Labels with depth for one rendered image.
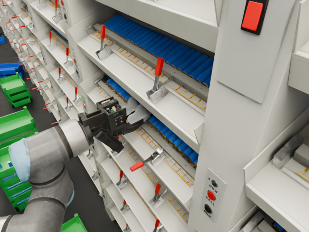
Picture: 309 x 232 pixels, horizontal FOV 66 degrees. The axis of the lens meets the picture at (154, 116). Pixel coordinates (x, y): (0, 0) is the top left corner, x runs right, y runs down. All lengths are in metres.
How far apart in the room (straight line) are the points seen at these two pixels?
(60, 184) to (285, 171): 0.50
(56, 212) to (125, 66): 0.39
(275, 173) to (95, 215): 1.42
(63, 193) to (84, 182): 1.21
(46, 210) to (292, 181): 0.49
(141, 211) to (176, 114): 0.63
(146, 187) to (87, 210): 0.94
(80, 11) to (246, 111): 0.67
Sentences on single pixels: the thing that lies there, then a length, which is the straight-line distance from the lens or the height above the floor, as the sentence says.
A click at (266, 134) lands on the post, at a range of 0.33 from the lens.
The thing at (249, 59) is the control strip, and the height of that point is 1.32.
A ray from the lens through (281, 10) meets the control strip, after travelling 0.27.
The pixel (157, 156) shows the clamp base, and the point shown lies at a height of 0.98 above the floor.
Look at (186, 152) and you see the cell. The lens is 0.62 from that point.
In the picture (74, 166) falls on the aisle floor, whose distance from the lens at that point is 2.00.
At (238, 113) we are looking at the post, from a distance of 0.33.
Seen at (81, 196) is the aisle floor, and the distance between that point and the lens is 1.81.
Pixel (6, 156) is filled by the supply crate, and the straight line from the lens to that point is 1.79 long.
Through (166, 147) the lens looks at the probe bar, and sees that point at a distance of 0.63.
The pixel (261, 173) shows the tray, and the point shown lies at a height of 1.15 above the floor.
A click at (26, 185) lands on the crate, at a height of 0.19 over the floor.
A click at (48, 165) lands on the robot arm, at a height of 1.01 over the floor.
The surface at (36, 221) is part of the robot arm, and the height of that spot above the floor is 0.95.
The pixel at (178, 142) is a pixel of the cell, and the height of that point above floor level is 1.00.
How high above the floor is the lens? 1.43
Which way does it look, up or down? 37 degrees down
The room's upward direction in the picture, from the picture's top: straight up
